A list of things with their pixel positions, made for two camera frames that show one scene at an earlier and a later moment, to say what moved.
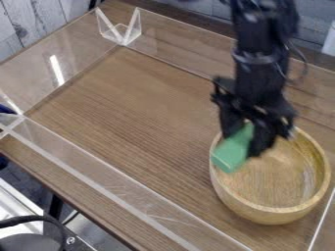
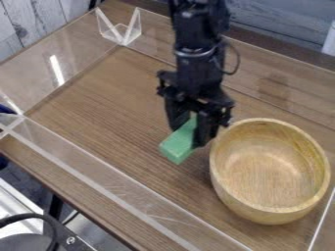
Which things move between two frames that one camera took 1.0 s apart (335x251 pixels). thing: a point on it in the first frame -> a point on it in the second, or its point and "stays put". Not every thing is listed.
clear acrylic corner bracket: [121, 34] stays put
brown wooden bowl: [280, 185] stays put
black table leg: [55, 209] stays put
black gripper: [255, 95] -> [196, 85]
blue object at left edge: [5, 109] stays put
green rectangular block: [232, 152] -> [177, 146]
